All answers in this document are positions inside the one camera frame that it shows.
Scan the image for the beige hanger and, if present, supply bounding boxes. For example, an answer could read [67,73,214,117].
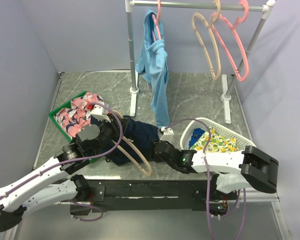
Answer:
[191,0,222,81]
[106,111,159,177]

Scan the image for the navy blue shorts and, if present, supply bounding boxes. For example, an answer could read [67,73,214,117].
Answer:
[91,115,160,166]

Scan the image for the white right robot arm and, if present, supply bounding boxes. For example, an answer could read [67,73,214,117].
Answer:
[150,140,279,194]

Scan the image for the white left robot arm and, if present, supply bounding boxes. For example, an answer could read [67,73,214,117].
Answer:
[0,118,127,233]

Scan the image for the light blue shorts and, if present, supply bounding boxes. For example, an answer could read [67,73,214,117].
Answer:
[135,10,170,128]

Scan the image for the pink hanger holding shorts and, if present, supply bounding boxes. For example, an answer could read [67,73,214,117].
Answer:
[151,0,163,42]

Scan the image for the pink empty hanger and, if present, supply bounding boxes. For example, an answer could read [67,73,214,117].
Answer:
[211,0,250,83]

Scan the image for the pink patterned garment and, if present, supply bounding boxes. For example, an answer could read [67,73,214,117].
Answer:
[52,92,105,141]

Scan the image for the white plastic laundry basket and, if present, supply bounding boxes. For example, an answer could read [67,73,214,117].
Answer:
[179,117,255,151]

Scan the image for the lemon print garment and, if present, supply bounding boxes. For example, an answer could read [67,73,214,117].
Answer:
[189,127,240,153]

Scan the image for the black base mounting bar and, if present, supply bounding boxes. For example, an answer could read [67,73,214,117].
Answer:
[59,178,238,217]

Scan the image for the green plastic tray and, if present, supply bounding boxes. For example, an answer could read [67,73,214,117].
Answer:
[49,91,105,158]

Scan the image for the metal clothes rack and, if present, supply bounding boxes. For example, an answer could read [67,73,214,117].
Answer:
[125,0,276,124]

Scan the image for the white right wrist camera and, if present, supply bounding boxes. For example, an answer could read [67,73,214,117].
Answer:
[159,126,174,143]

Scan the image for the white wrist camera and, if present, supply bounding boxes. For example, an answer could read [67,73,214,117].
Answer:
[159,126,174,143]
[87,103,111,122]

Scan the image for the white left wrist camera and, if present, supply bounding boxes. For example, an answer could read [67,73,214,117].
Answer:
[87,103,111,122]

